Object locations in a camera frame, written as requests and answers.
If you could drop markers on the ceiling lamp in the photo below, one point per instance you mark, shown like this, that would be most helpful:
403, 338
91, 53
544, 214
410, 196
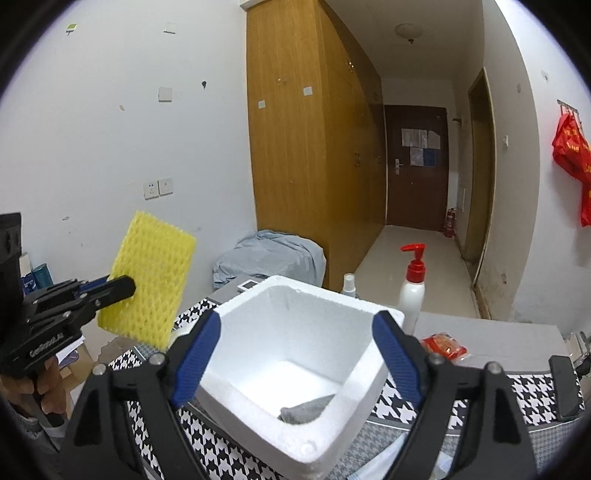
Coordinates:
409, 31

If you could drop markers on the papers on door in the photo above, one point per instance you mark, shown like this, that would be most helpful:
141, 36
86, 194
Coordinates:
422, 145

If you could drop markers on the black smartphone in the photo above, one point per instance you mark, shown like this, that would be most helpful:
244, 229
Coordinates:
565, 387

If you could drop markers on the white wall socket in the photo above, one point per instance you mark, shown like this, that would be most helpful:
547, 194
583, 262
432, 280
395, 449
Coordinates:
150, 189

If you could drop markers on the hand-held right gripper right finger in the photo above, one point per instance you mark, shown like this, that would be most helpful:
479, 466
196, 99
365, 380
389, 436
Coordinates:
397, 357

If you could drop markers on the small white device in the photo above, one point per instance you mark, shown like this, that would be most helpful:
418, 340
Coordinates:
245, 285

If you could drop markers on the wooden side door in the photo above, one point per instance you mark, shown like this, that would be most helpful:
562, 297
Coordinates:
480, 184

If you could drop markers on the grey cloth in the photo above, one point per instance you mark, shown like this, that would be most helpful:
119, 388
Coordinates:
304, 408

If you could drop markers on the yellow foam net sleeve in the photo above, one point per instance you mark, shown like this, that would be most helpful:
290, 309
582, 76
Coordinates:
152, 277

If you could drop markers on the white foam box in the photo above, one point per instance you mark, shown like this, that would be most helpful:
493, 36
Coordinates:
295, 323

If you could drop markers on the red plastic bag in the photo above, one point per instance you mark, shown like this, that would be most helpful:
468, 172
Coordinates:
572, 147

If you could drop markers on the blue can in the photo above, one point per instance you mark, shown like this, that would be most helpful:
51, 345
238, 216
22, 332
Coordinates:
40, 277

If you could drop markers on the white pump bottle red cap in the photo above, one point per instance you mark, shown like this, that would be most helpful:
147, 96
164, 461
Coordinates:
411, 300

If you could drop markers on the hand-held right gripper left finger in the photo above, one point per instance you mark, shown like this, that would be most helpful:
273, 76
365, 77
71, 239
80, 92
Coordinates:
198, 360

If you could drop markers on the wooden wardrobe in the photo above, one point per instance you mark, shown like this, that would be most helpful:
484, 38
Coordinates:
300, 138

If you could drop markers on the metal wall hook rack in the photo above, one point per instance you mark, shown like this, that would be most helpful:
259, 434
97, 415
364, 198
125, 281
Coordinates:
569, 106

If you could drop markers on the red fire extinguisher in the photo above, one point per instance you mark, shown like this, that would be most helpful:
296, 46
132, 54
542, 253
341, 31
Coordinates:
450, 224

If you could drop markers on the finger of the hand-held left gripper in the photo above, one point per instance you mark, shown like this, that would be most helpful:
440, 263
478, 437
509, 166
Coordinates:
92, 285
120, 287

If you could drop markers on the blue-grey cloth cover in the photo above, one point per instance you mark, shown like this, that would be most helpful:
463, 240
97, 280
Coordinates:
272, 256

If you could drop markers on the person's left forearm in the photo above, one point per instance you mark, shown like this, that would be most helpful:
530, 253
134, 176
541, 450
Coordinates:
32, 434

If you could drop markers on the person's left hand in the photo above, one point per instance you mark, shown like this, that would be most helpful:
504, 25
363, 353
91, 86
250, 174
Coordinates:
44, 385

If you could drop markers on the white wall switch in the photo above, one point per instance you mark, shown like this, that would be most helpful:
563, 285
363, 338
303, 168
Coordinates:
165, 187

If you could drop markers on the red snack packet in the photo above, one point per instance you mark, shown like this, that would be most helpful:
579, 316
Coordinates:
443, 347

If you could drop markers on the small clear spray bottle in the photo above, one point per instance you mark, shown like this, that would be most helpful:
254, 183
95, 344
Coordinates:
349, 285

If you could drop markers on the houndstooth tablecloth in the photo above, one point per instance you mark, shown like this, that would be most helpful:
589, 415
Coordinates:
231, 447

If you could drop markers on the dark brown door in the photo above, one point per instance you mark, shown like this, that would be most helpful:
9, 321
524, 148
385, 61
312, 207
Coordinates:
415, 184

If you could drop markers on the small white wall plate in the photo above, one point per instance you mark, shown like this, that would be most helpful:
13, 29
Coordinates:
170, 27

